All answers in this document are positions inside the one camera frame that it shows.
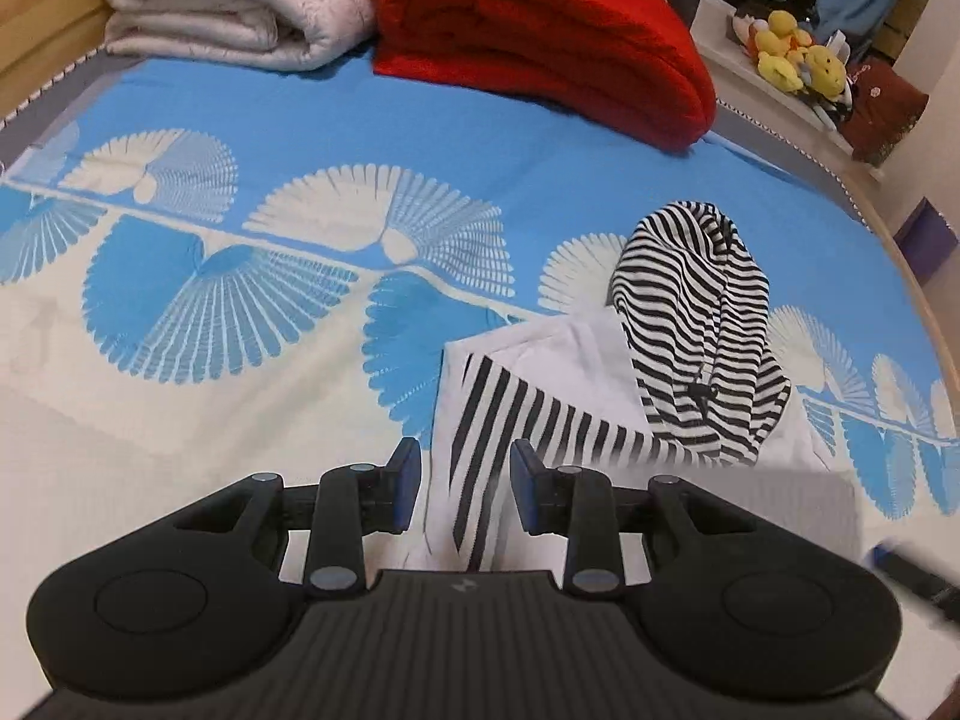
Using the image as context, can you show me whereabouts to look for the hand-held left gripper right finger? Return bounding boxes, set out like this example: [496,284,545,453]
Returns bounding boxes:
[508,439,760,601]

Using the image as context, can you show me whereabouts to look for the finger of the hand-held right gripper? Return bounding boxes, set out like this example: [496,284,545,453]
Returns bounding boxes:
[864,538,960,625]

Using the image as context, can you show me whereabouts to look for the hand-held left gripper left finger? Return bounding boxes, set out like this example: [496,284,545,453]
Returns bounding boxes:
[174,436,422,601]

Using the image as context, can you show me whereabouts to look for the striped white small hoodie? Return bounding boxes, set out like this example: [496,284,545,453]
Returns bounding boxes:
[409,199,857,578]

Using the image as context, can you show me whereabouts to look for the purple box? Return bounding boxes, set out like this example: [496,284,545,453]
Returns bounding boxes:
[896,196,953,284]

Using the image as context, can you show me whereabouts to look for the blue white patterned blanket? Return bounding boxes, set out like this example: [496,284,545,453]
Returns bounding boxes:
[0,45,960,541]

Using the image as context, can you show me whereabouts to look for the red folded blanket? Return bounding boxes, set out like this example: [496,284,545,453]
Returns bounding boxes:
[373,0,719,153]

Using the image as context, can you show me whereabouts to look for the dark red bag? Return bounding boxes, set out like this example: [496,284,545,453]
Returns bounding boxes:
[838,61,931,166]

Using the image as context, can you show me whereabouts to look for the white ledge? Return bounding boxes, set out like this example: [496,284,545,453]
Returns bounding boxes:
[690,0,890,182]

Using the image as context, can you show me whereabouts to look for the white folded quilt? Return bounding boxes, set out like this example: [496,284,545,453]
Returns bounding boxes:
[96,0,410,73]

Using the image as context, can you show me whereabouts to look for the yellow plush toys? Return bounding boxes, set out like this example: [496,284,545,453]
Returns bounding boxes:
[739,9,856,100]

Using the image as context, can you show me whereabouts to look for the wooden drawer cabinet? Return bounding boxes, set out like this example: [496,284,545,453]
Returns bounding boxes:
[881,0,935,61]

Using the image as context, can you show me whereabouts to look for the wooden bed frame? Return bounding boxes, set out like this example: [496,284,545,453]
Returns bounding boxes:
[0,0,113,127]

